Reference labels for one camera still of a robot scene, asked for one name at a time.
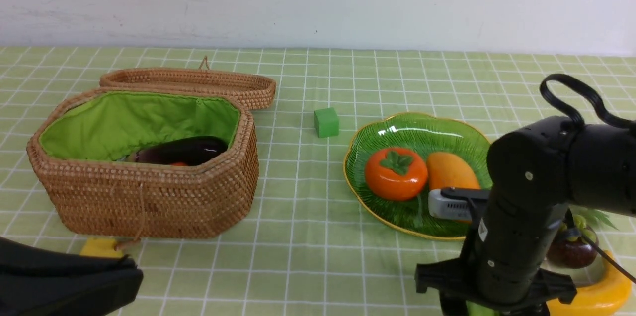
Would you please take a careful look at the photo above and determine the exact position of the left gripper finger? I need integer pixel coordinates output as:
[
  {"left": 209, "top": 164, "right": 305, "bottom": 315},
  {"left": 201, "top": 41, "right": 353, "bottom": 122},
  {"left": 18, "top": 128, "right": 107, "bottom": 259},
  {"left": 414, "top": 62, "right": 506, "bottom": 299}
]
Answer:
[{"left": 0, "top": 238, "right": 144, "bottom": 316}]

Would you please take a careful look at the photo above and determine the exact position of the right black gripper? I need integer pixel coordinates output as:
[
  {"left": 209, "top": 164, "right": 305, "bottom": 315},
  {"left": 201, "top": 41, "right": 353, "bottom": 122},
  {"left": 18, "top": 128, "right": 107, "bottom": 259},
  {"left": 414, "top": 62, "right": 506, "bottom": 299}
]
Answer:
[{"left": 415, "top": 202, "right": 579, "bottom": 316}]

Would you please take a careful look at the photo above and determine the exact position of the green bitter gourd toy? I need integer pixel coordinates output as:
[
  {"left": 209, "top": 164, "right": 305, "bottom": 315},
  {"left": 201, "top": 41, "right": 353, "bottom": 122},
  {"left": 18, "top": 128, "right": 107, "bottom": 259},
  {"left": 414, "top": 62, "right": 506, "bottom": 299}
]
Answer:
[{"left": 466, "top": 302, "right": 500, "bottom": 316}]

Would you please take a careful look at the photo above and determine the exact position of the purple mangosteen toy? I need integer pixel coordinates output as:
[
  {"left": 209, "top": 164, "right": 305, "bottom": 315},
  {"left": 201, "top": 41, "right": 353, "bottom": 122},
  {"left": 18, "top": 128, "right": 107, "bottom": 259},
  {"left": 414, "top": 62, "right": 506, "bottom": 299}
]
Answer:
[{"left": 547, "top": 214, "right": 598, "bottom": 269}]

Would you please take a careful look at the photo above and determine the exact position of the orange mango toy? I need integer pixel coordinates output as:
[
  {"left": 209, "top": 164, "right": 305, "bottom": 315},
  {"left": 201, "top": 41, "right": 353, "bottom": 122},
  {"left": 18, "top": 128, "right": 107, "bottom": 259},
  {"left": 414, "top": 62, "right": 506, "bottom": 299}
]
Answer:
[{"left": 426, "top": 152, "right": 481, "bottom": 222}]

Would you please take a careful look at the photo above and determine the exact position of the orange persimmon toy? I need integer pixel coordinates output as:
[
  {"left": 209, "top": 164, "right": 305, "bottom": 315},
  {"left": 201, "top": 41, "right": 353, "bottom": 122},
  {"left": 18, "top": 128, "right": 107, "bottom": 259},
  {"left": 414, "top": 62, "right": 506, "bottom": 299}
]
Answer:
[{"left": 364, "top": 148, "right": 429, "bottom": 201}]

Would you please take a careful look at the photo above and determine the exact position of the yellow banana toy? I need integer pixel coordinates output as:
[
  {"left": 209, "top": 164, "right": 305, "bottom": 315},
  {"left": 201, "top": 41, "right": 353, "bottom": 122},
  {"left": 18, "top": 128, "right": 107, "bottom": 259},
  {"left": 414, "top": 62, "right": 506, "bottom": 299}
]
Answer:
[{"left": 547, "top": 260, "right": 633, "bottom": 316}]

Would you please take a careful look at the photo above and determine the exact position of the purple eggplant toy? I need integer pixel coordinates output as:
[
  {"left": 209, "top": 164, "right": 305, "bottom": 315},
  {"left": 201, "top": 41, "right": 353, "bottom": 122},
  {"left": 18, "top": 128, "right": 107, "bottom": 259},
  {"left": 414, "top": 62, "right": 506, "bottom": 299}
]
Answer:
[{"left": 123, "top": 136, "right": 229, "bottom": 166}]

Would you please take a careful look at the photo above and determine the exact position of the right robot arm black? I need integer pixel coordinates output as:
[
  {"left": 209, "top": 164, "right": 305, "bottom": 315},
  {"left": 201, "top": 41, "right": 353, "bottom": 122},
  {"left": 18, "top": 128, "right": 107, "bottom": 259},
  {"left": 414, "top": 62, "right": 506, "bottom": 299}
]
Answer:
[{"left": 415, "top": 117, "right": 636, "bottom": 316}]

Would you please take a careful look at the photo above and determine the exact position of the yellow foam block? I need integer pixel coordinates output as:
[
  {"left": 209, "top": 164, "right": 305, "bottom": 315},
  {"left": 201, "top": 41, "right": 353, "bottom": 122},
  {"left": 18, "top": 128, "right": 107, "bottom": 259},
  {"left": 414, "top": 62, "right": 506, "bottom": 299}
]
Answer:
[{"left": 79, "top": 237, "right": 124, "bottom": 258}]

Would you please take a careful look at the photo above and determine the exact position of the woven wicker basket green lining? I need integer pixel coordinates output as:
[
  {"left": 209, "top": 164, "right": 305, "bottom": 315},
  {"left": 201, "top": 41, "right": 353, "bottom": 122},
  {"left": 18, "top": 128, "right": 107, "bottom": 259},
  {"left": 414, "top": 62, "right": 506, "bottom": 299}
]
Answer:
[{"left": 26, "top": 87, "right": 259, "bottom": 239}]

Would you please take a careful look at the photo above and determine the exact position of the green checkered tablecloth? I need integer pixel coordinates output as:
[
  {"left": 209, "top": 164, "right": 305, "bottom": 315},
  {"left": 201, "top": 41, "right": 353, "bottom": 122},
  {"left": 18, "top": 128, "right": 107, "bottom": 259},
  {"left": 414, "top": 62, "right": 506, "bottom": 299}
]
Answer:
[{"left": 0, "top": 46, "right": 635, "bottom": 316}]

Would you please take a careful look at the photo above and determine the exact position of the green glass leaf plate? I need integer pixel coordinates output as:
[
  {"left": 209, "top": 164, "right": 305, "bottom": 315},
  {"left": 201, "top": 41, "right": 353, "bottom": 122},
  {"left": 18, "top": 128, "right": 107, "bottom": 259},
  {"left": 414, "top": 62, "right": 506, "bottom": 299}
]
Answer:
[{"left": 343, "top": 112, "right": 491, "bottom": 241}]

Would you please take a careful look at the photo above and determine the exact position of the green foam cube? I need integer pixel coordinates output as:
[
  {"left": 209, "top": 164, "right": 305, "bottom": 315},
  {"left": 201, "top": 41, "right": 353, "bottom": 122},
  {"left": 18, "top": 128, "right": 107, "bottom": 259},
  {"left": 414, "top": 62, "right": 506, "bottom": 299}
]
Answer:
[{"left": 314, "top": 107, "right": 340, "bottom": 139}]

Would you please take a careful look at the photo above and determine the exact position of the woven wicker basket lid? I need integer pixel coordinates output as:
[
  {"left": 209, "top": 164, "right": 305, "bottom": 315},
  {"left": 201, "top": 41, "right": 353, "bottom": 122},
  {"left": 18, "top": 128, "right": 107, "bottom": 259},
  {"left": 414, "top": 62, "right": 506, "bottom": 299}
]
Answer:
[{"left": 99, "top": 56, "right": 277, "bottom": 110}]

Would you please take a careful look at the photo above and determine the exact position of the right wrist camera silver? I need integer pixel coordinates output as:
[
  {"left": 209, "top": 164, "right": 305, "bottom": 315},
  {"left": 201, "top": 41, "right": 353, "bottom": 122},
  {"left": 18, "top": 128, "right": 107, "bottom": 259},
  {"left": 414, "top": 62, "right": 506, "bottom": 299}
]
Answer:
[{"left": 428, "top": 187, "right": 490, "bottom": 223}]

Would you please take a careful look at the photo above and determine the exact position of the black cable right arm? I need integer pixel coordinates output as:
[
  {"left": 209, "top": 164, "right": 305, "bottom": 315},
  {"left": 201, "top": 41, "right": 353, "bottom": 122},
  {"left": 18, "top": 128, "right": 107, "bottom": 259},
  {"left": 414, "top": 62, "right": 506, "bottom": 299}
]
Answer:
[{"left": 539, "top": 74, "right": 636, "bottom": 284}]

